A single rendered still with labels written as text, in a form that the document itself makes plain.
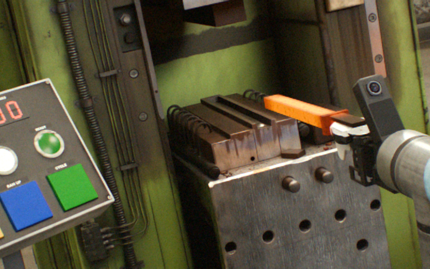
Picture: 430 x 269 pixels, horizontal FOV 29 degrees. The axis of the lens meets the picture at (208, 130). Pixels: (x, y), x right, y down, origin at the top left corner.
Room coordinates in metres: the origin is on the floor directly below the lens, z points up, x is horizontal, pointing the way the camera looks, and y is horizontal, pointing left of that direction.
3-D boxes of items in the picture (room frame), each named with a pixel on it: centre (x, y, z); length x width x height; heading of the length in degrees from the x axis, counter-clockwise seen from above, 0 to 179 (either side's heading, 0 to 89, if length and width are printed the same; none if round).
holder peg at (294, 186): (1.68, -0.15, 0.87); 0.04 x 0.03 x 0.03; 14
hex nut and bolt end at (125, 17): (1.85, 0.13, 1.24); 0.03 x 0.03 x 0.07; 14
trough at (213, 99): (1.96, -0.07, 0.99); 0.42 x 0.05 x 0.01; 14
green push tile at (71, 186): (1.50, 0.27, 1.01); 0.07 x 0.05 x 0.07; 129
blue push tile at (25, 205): (1.43, 0.35, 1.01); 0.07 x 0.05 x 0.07; 129
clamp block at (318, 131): (1.85, -0.26, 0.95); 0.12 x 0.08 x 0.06; 14
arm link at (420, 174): (1.05, -0.30, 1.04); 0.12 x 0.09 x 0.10; 14
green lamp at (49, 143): (1.53, 0.30, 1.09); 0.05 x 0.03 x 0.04; 104
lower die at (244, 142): (1.95, -0.05, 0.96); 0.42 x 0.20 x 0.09; 14
